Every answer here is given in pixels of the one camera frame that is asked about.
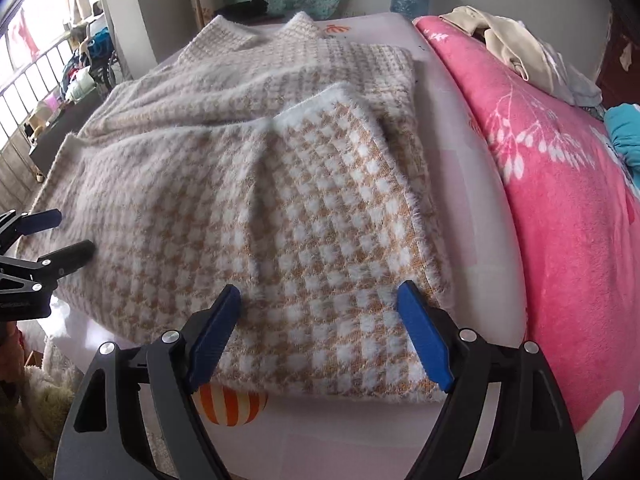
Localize folded wheelchair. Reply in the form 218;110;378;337
80;25;121;96

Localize light grey cloth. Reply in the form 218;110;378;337
545;42;603;108

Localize wooden chair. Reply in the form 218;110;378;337
187;0;266;31

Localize metal window railing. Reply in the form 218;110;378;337
0;35;81;211

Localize black bag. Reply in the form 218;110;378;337
215;0;269;21

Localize beige clothes pile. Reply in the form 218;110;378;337
440;6;576;96

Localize white fluffy rug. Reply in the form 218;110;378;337
15;350;86;461

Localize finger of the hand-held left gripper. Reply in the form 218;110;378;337
0;209;62;253
0;240;96;293

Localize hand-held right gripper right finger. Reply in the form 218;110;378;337
397;280;583;480

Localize beige houndstooth knit coat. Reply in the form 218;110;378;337
15;11;456;406

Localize pink hanging garment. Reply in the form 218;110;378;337
7;7;41;61

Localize pink floral blanket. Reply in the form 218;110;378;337
412;12;640;466

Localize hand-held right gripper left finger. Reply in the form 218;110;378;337
52;284;242;480

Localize dark red door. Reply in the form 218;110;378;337
597;10;640;111

